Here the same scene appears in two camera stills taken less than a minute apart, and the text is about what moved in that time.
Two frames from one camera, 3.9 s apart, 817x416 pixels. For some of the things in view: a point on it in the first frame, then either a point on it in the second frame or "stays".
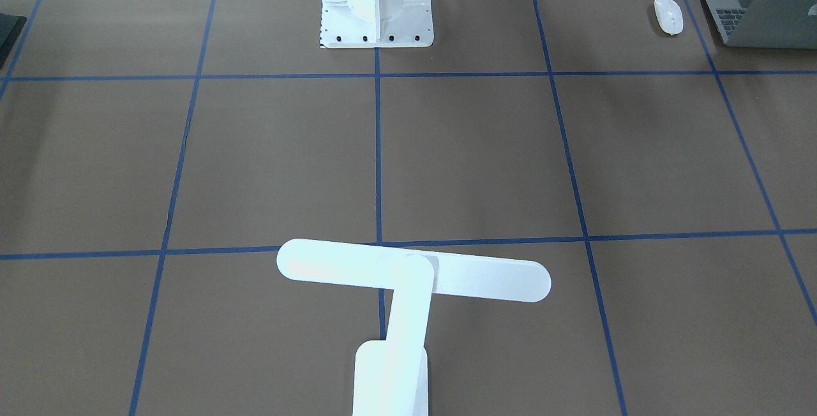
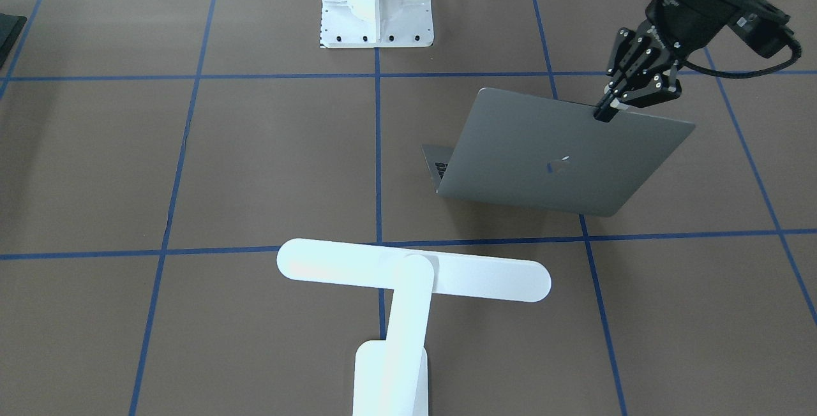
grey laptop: [780, 13] → [552, 152]
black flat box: [10, 27] stays
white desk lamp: [390, 376] stays
